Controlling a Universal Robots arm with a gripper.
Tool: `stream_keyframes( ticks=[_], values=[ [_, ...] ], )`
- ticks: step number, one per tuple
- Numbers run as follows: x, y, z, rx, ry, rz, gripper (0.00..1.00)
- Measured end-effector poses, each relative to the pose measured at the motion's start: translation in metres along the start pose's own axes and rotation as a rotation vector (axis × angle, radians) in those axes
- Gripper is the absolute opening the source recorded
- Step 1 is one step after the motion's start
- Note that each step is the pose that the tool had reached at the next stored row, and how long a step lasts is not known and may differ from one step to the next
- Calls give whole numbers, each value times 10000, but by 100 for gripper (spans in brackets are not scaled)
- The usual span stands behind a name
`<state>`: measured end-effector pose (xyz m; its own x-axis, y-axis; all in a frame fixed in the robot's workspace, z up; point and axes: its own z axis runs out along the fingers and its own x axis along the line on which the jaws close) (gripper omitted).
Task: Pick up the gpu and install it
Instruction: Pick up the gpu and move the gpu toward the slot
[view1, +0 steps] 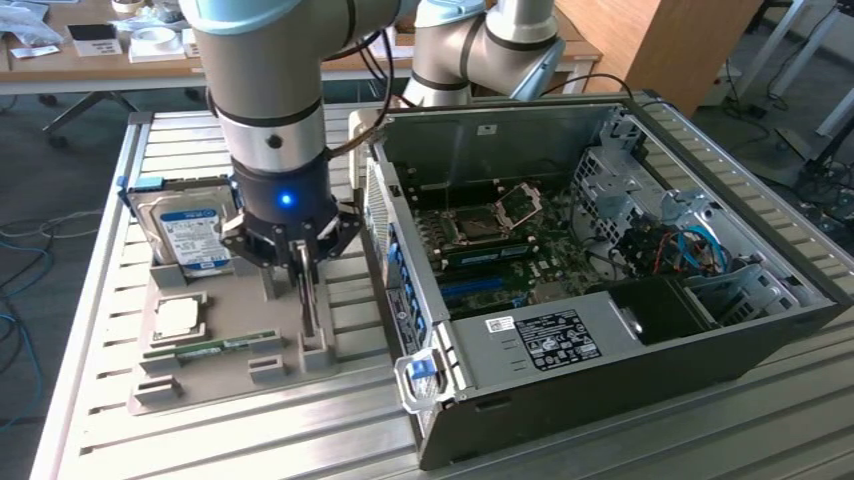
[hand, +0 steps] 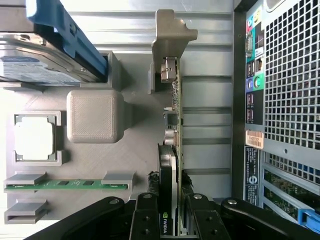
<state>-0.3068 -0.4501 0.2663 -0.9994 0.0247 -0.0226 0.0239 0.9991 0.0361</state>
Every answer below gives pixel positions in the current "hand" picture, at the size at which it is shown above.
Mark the blue case latch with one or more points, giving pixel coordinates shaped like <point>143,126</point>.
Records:
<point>310,217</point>

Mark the silver CPU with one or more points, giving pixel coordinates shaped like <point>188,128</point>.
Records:
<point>35,137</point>

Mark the hard disk blue carrier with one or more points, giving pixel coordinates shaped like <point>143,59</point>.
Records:
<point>30,67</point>

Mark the grey printed parts rack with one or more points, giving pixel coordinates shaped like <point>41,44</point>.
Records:
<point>100,155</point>

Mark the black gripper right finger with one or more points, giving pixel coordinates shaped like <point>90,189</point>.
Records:
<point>207,220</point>

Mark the green RAM stick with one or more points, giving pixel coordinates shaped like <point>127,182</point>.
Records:
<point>75,183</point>

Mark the open grey PC case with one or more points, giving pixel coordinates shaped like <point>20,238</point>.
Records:
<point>287,75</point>

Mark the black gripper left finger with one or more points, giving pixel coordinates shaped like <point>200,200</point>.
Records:
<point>145,217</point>

